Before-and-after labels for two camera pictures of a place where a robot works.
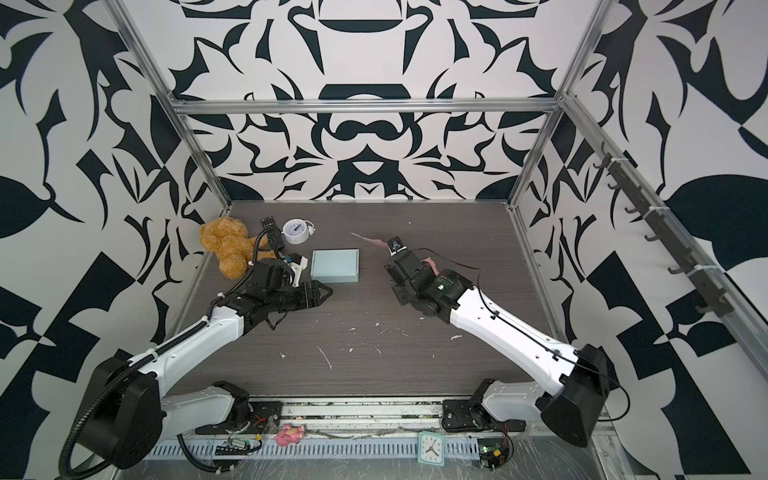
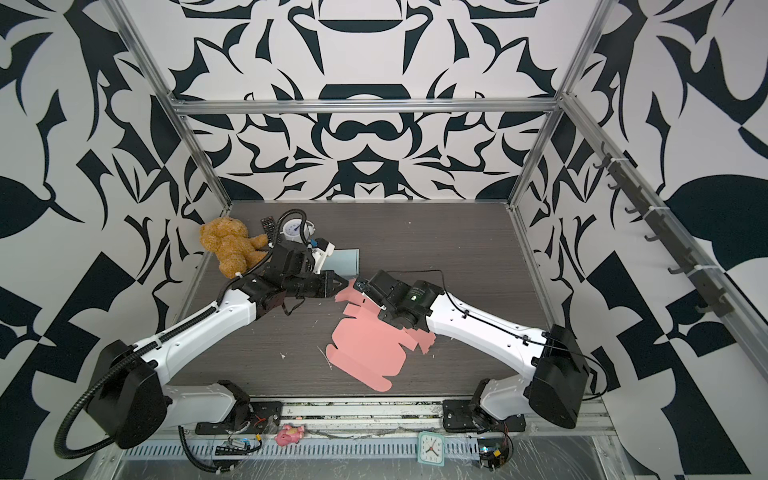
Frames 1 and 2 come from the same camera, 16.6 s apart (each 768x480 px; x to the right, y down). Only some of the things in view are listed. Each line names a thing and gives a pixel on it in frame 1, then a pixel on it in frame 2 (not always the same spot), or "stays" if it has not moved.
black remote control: x=268 y=222 stays
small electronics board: x=493 y=452 stays
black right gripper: x=398 y=291 → x=386 y=317
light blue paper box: x=335 y=265 stays
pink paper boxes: x=426 y=261 → x=367 y=346
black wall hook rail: x=714 y=299 stays
